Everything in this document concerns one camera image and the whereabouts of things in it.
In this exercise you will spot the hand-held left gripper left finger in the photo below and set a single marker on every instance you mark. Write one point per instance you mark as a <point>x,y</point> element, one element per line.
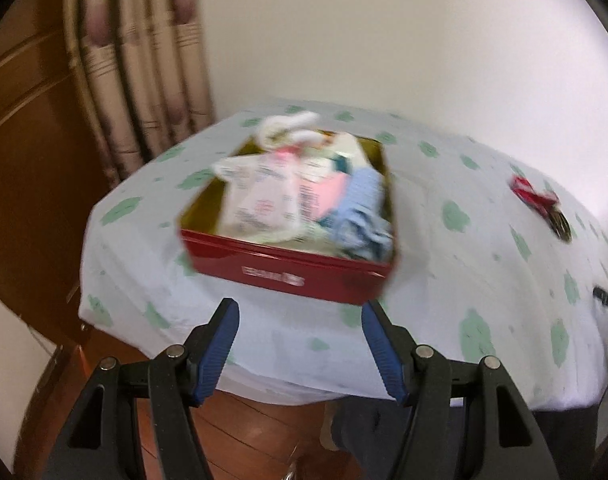
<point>216,350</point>

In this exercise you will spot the person's leg in jeans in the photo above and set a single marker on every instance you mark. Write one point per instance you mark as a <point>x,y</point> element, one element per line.
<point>364,425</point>

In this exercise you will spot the green cloud print tablecloth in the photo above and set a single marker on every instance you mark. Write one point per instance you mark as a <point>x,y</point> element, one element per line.
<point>483,270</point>

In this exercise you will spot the white tissue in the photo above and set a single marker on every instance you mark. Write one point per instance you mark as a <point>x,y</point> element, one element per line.
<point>349,152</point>

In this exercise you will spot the brown wooden door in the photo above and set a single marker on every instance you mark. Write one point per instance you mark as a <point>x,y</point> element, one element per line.
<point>29,160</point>

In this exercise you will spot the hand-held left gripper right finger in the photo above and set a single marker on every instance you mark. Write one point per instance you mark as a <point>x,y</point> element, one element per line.
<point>383,355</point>

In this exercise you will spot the beige patterned curtain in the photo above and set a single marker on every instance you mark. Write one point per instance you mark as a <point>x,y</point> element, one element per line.
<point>134,60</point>

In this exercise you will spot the light blue cloth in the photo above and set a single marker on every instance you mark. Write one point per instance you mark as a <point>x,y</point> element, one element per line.
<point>364,210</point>

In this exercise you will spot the white pouch with pink ribbon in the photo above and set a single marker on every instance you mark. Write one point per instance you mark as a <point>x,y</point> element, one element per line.
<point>284,127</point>

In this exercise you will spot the red tin box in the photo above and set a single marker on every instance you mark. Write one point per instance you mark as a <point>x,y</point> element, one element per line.
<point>284,270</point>

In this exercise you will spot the white flower print sachet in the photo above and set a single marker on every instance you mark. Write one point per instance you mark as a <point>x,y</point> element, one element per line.
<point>259,195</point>

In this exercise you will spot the pink and white packet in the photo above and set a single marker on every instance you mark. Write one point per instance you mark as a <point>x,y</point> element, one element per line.
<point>324,195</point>

